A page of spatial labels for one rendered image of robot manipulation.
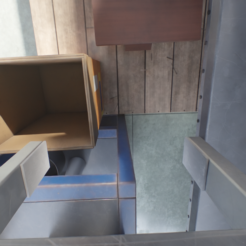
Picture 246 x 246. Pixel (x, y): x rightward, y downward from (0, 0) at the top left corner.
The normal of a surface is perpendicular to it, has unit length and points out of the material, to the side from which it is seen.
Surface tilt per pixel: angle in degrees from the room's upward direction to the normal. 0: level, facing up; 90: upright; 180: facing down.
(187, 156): 90
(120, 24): 0
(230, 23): 31
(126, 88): 0
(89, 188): 0
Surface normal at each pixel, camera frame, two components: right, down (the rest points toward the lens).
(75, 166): 0.17, -0.91
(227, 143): 0.04, 0.29
